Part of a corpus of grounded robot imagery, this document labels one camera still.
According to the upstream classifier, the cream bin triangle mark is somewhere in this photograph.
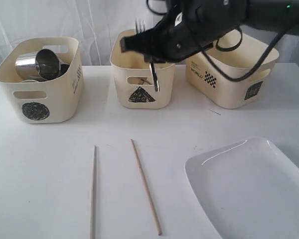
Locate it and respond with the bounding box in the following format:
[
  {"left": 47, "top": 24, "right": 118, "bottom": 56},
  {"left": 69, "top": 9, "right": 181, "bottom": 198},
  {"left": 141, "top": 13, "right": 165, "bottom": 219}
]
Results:
[{"left": 110, "top": 28, "right": 178, "bottom": 110}]

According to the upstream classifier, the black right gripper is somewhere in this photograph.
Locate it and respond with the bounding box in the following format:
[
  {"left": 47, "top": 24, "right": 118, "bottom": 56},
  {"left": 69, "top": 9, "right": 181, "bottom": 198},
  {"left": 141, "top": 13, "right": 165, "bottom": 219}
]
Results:
[{"left": 121, "top": 0, "right": 247, "bottom": 64}]

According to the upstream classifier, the steel mug front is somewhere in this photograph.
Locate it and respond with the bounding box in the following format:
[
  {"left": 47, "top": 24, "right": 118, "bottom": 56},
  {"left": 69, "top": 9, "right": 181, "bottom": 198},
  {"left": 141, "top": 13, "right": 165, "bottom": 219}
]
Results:
[{"left": 15, "top": 51, "right": 40, "bottom": 80}]

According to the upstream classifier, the steel fork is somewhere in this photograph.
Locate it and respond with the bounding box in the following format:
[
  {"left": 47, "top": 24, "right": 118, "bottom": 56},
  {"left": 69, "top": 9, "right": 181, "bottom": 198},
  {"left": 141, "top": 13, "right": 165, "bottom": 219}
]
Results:
[{"left": 135, "top": 19, "right": 146, "bottom": 34}]

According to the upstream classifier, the steel knife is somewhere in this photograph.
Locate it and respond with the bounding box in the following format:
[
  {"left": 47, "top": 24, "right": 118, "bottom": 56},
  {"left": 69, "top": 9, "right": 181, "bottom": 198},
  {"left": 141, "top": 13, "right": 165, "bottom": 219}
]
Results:
[{"left": 149, "top": 62, "right": 160, "bottom": 92}]

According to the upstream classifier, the white rectangular plate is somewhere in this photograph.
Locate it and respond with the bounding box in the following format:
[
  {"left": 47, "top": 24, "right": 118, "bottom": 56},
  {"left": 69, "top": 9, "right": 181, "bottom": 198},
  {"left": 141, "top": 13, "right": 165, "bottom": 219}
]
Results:
[{"left": 184, "top": 137, "right": 299, "bottom": 239}]

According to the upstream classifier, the wooden chopstick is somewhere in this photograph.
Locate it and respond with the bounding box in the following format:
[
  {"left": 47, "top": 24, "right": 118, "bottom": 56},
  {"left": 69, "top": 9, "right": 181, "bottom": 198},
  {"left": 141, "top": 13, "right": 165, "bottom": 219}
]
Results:
[
  {"left": 130, "top": 139, "right": 162, "bottom": 236},
  {"left": 90, "top": 145, "right": 97, "bottom": 239}
]

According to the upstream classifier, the steel bowl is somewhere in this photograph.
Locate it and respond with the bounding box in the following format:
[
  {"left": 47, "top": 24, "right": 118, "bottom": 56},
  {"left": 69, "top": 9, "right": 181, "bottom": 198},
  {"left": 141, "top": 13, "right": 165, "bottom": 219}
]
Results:
[{"left": 58, "top": 64, "right": 70, "bottom": 77}]

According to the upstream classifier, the black cable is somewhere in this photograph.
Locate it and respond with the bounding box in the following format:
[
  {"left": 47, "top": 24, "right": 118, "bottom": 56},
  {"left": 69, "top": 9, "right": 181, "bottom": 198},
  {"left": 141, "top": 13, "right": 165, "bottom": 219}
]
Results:
[{"left": 146, "top": 0, "right": 299, "bottom": 82}]

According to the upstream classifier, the steel mug with wire handle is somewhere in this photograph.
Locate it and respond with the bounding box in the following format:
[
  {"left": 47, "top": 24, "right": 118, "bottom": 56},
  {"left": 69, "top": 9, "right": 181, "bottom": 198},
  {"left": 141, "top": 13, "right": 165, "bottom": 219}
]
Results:
[{"left": 35, "top": 49, "right": 61, "bottom": 80}]

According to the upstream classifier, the cream bin square mark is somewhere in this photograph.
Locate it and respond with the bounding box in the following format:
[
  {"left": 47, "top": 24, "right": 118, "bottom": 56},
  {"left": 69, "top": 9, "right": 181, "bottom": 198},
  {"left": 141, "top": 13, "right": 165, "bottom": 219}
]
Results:
[{"left": 186, "top": 30, "right": 279, "bottom": 109}]

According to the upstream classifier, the cream bin circle mark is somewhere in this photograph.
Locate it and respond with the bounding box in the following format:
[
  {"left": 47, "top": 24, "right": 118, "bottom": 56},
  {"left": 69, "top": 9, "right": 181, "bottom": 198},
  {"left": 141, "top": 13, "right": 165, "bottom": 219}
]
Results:
[{"left": 0, "top": 37, "right": 84, "bottom": 123}]

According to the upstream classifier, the white plastic bowl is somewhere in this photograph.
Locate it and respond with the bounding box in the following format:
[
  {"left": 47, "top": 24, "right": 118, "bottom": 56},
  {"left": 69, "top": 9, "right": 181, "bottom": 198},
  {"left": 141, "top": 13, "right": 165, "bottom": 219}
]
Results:
[{"left": 21, "top": 79, "right": 39, "bottom": 83}]

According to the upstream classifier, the white curtain backdrop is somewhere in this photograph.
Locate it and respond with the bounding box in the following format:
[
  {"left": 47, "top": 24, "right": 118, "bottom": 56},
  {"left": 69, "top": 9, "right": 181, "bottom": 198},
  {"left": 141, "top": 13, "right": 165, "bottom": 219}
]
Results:
[{"left": 0, "top": 0, "right": 299, "bottom": 67}]

